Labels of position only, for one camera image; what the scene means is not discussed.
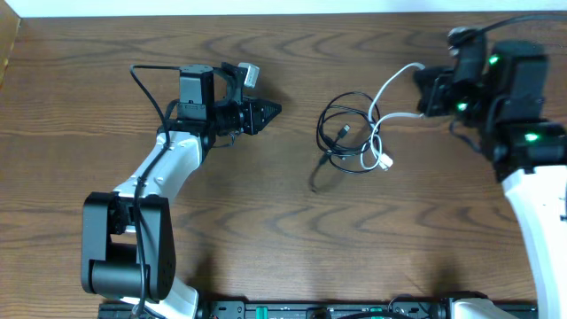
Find black usb cable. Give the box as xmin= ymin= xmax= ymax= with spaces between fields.
xmin=315 ymin=90 xmax=382 ymax=175

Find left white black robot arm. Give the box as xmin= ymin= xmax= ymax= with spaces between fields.
xmin=81 ymin=63 xmax=282 ymax=318

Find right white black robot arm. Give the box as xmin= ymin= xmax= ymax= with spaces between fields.
xmin=414 ymin=27 xmax=566 ymax=318

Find white usb cable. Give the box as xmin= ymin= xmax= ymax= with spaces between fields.
xmin=359 ymin=61 xmax=427 ymax=172

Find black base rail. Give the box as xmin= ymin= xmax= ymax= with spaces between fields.
xmin=97 ymin=299 xmax=538 ymax=319

